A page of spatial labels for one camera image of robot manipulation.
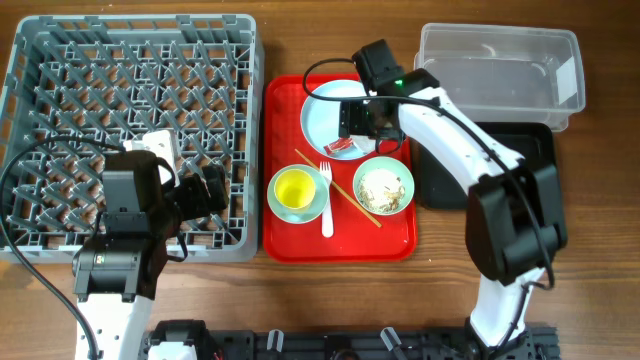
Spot black plastic tray bin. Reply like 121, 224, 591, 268
417, 122, 556, 211

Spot light blue saucer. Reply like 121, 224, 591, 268
267, 164, 329, 224

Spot grey dishwasher rack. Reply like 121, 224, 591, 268
1, 14, 264, 263

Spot white plastic fork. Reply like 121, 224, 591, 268
319, 161, 334, 238

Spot green bowl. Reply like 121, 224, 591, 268
353, 156, 415, 216

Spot clear plastic bin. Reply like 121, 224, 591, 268
414, 23, 586, 132

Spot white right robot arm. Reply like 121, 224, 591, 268
339, 69, 568, 359

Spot white napkin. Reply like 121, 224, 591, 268
350, 135, 376, 155

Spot light blue plate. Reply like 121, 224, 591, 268
300, 80, 367, 161

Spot rice food scraps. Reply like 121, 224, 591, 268
357, 168, 405, 214

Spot wooden chopstick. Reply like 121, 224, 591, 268
294, 148, 382, 228

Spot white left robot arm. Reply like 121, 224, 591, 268
72, 150, 229, 359

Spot yellow plastic cup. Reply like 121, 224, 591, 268
274, 168, 316, 212

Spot red snack wrapper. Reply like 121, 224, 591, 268
323, 138, 353, 155

